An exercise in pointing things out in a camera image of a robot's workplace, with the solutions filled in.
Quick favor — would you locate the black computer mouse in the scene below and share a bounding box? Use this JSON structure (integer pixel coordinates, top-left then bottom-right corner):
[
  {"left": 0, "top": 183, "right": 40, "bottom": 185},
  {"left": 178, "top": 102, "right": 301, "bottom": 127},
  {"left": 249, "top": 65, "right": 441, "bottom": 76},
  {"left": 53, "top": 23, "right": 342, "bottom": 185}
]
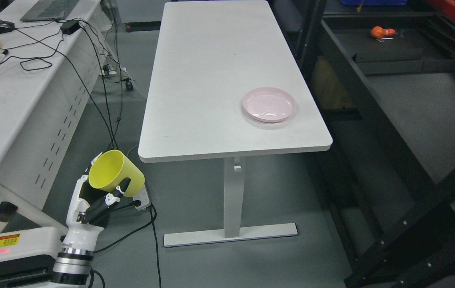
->
[{"left": 0, "top": 20, "right": 16, "bottom": 34}]

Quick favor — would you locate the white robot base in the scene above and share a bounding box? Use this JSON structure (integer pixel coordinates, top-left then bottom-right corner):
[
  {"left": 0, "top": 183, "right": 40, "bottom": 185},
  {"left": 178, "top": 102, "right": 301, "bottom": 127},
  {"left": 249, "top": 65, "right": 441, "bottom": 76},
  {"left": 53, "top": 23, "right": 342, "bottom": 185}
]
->
[{"left": 0, "top": 227, "right": 62, "bottom": 288}]

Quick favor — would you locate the yellow plastic cup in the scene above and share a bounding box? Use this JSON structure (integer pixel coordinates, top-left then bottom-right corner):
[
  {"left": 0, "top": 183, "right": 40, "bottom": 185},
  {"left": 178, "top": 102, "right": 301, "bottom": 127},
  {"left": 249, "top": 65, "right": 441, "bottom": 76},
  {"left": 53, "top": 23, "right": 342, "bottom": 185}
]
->
[{"left": 88, "top": 150, "right": 145, "bottom": 197}]

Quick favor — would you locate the black power adapter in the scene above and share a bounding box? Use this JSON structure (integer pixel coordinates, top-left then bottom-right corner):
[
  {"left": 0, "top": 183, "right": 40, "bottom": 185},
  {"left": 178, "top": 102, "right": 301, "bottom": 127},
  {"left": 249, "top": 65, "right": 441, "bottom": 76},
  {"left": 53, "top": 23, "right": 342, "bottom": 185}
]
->
[{"left": 60, "top": 20, "right": 81, "bottom": 35}]

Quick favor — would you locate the white side desk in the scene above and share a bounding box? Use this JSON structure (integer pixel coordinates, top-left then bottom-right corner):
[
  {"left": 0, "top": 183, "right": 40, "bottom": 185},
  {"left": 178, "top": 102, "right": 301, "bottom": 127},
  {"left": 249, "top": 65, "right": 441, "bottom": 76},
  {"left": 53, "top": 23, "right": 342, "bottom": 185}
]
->
[{"left": 0, "top": 0, "right": 110, "bottom": 233}]

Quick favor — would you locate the white power strip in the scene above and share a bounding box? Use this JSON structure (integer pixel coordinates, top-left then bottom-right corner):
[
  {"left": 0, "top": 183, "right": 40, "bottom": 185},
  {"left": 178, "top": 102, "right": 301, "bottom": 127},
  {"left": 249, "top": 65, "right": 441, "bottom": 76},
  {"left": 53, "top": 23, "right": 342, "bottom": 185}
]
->
[{"left": 132, "top": 185, "right": 152, "bottom": 211}]

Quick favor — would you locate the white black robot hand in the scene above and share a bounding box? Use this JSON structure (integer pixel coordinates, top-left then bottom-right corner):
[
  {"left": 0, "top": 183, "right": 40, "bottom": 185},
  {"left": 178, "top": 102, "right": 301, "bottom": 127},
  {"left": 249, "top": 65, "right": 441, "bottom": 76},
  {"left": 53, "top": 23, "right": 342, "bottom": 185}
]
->
[{"left": 62, "top": 152, "right": 130, "bottom": 252}]

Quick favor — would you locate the grey laptop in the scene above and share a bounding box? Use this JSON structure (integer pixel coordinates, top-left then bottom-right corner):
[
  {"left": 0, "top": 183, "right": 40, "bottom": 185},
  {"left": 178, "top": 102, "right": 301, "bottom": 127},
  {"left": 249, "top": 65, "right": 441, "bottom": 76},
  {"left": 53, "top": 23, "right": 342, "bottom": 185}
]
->
[{"left": 20, "top": 0, "right": 79, "bottom": 22}]

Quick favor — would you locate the orange toy on shelf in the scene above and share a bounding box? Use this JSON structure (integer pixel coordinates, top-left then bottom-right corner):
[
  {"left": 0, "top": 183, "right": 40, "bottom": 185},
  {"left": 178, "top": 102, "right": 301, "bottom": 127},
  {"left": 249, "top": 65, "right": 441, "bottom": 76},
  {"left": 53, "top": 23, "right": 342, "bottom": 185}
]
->
[{"left": 370, "top": 26, "right": 396, "bottom": 39}]

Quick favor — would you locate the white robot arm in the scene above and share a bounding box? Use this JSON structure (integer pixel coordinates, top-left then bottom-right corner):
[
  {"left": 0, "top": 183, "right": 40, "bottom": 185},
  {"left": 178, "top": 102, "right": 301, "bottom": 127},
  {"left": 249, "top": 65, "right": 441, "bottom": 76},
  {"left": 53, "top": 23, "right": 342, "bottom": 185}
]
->
[{"left": 47, "top": 248, "right": 94, "bottom": 288}]

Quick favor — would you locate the white table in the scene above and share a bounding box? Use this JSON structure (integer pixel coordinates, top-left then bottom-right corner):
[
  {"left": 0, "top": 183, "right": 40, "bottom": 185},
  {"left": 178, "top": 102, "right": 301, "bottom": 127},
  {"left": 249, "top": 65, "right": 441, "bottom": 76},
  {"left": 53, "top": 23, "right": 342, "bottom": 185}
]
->
[{"left": 138, "top": 0, "right": 333, "bottom": 247}]

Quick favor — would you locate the pink plastic plate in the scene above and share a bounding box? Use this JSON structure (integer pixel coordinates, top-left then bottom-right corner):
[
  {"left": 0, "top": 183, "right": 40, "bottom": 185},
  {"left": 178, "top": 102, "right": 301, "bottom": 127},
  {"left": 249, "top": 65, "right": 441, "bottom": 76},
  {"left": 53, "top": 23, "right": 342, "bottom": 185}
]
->
[{"left": 241, "top": 87, "right": 297, "bottom": 123}]

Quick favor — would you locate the black metal shelf rack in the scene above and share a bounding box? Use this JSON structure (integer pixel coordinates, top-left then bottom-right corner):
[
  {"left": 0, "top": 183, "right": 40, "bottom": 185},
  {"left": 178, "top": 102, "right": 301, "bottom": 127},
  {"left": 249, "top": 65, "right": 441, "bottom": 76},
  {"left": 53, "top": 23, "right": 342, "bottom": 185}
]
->
[{"left": 291, "top": 0, "right": 455, "bottom": 288}]

